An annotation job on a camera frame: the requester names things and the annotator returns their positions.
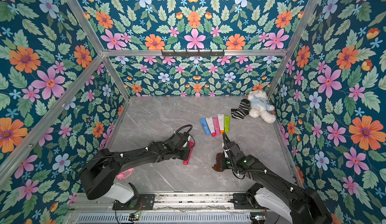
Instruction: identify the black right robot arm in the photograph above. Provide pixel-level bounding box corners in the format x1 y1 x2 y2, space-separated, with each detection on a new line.
217 141 333 224

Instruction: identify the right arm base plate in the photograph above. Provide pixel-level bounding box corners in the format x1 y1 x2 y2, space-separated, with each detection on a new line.
228 193 260 210

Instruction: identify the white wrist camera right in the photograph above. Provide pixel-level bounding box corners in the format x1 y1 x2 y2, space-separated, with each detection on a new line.
222 142 229 158

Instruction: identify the white teddy bear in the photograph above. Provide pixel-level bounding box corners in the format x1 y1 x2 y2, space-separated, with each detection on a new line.
247 90 276 124

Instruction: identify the pink Curaprox toothpaste tube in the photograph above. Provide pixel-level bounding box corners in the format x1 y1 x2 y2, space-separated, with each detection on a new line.
212 118 221 135

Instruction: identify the white tube orange cap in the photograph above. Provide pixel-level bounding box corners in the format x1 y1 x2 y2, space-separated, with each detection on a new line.
218 114 225 134

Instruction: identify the green Curaprox toothpaste tube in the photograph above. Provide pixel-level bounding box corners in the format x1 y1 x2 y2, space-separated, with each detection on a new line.
224 115 230 133

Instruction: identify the white tube red cap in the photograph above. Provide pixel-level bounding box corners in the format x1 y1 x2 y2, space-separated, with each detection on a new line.
206 118 216 137

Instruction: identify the pink round object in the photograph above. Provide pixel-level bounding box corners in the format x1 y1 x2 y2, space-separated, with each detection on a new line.
116 168 134 180

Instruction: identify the striped black white sock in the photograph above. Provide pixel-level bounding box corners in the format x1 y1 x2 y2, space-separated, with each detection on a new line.
231 99 251 120

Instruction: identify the brown cloth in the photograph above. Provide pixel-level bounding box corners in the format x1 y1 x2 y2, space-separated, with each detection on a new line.
213 153 227 172

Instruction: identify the black hook rail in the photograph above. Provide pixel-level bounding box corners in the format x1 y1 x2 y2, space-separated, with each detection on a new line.
161 50 225 57

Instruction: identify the red Curaprox toothpaste tube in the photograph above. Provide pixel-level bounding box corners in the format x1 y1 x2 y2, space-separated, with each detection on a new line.
183 141 195 166

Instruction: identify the blue toothpaste tube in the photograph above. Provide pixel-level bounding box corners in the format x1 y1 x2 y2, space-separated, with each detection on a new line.
199 118 211 136

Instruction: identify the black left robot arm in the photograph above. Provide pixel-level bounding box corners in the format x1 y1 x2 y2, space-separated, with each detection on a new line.
79 132 193 204

